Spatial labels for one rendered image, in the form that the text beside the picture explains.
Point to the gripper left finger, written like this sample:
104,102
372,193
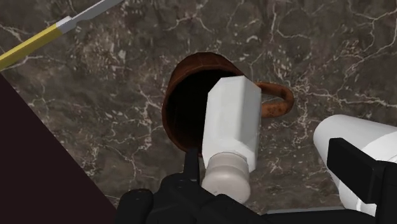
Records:
190,164

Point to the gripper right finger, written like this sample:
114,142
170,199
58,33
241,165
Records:
356,169

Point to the white cylinder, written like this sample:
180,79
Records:
350,130

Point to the brown mug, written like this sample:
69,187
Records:
186,108

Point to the white bottle with grey cap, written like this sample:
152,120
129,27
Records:
232,124

